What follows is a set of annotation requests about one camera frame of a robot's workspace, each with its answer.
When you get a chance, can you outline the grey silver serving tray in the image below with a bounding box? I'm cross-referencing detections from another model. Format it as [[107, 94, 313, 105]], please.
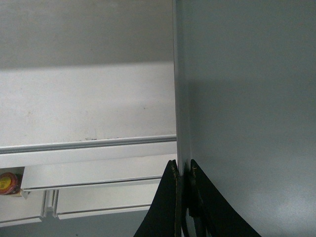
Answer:
[[174, 0, 316, 237]]

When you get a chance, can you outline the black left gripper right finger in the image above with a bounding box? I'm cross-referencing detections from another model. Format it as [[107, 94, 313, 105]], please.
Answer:
[[184, 159, 260, 237]]

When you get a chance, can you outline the white metal store shelf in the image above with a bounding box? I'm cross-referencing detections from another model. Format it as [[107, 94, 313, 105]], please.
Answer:
[[0, 62, 177, 227]]

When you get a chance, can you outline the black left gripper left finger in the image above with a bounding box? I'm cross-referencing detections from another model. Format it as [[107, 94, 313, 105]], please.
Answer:
[[134, 160, 182, 237]]

